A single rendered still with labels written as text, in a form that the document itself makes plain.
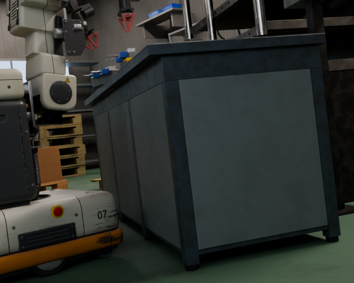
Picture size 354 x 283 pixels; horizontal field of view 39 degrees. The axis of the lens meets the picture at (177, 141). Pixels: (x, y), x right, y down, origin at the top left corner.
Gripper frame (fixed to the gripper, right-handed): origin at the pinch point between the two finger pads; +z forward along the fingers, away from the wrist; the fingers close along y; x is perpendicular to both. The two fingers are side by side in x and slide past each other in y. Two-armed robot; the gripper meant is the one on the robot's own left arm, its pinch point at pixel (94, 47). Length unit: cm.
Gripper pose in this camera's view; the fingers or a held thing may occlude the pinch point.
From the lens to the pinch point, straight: 273.0
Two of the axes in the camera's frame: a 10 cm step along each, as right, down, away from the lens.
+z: 4.6, 8.4, 2.9
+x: -6.6, 5.4, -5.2
